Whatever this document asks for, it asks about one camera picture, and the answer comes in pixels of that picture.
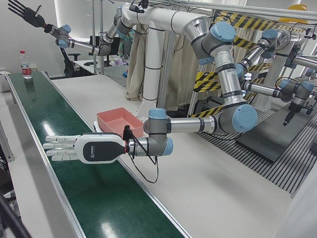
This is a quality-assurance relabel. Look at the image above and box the yellow hard hat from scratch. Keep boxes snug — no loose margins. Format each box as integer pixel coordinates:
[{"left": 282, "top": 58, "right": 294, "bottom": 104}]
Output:
[
  {"left": 287, "top": 3, "right": 309, "bottom": 12},
  {"left": 278, "top": 16, "right": 312, "bottom": 25}
]

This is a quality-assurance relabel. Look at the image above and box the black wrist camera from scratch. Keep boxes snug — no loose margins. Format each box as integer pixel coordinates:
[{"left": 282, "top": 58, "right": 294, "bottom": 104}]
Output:
[{"left": 123, "top": 125, "right": 133, "bottom": 141}]

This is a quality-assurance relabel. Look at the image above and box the black overhead camera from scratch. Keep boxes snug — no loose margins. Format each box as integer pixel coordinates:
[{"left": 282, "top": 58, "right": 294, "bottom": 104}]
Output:
[{"left": 128, "top": 0, "right": 149, "bottom": 13}]

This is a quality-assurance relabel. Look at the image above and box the beige curtain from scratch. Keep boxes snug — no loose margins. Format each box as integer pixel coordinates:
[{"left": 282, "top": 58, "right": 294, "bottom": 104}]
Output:
[{"left": 125, "top": 26, "right": 199, "bottom": 112}]

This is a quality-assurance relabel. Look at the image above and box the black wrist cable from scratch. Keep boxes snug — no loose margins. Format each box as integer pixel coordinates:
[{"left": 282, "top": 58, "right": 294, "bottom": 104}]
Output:
[{"left": 127, "top": 137, "right": 159, "bottom": 184}]

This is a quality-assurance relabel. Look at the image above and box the black computer monitor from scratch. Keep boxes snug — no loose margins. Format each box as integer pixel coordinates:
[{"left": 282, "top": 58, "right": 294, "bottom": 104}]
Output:
[{"left": 89, "top": 35, "right": 119, "bottom": 57}]

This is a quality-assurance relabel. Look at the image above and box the black office chair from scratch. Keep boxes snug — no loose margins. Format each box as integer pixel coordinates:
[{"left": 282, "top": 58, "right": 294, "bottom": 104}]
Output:
[{"left": 59, "top": 47, "right": 81, "bottom": 77}]

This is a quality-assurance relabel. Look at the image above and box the black floor mat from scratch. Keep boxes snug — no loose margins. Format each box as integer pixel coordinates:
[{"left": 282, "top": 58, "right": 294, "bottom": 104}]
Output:
[{"left": 235, "top": 109, "right": 313, "bottom": 163}]

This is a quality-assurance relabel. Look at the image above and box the black background gripper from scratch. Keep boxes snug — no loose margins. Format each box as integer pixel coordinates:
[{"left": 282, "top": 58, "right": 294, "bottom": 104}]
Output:
[{"left": 283, "top": 103, "right": 299, "bottom": 127}]

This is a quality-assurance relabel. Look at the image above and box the green conveyor belt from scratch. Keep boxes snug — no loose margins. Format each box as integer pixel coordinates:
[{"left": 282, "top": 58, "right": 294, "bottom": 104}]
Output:
[{"left": 5, "top": 71, "right": 193, "bottom": 238}]

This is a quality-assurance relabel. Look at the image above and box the clear water bottle red label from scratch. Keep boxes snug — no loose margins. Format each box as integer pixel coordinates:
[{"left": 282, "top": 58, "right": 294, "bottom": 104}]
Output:
[{"left": 19, "top": 50, "right": 33, "bottom": 80}]

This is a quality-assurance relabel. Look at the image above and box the black tripod leg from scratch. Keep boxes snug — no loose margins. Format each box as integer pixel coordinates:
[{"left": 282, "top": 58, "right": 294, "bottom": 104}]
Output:
[{"left": 0, "top": 193, "right": 32, "bottom": 238}]

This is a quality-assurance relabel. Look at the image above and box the yellow black hazard barrier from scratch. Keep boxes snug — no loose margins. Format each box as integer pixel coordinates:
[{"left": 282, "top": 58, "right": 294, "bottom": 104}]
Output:
[{"left": 189, "top": 9, "right": 307, "bottom": 119}]

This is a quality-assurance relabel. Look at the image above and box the pink plastic basket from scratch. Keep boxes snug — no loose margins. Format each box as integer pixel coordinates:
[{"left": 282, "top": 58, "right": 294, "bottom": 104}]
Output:
[{"left": 96, "top": 107, "right": 145, "bottom": 137}]

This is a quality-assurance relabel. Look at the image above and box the colourful patterned cloth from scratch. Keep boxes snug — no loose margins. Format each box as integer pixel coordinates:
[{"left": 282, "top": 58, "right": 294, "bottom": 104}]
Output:
[{"left": 118, "top": 29, "right": 136, "bottom": 60}]

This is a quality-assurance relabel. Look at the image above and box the striped metal grating platform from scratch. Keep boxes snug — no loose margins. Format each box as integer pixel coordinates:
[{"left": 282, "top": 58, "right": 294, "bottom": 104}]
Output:
[{"left": 193, "top": 94, "right": 317, "bottom": 199}]

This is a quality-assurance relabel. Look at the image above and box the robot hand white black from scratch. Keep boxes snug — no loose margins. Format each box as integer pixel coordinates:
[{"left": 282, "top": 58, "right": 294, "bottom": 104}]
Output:
[
  {"left": 42, "top": 120, "right": 127, "bottom": 165},
  {"left": 7, "top": 0, "right": 47, "bottom": 28}
]

